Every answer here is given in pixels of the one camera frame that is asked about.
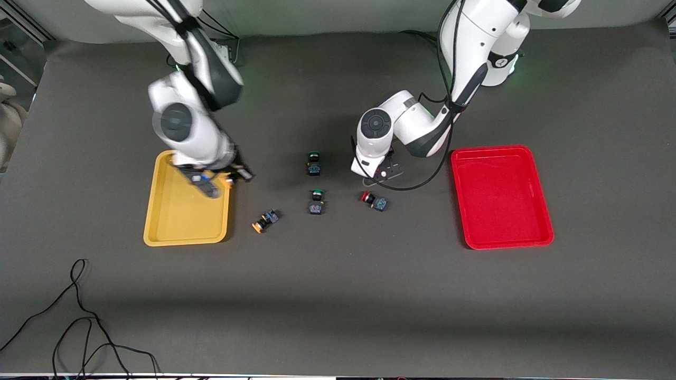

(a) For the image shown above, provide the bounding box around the red mushroom push button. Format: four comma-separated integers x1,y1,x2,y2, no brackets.
361,191,389,213

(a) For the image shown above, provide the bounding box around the yellow plastic tray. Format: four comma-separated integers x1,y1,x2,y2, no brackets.
143,150,233,247

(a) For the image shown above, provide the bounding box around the red plastic tray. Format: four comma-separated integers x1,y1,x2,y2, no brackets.
450,145,555,250

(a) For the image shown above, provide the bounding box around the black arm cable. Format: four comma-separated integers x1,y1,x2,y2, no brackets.
350,0,489,192
148,0,220,112

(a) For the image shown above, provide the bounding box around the black base cable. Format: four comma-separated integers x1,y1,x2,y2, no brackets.
198,9,241,64
399,30,442,49

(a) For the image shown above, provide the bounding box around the thin black loose cable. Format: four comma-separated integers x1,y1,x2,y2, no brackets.
0,259,133,379
52,317,160,379

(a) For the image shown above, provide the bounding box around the aluminium frame profile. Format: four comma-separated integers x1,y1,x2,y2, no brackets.
0,0,56,88

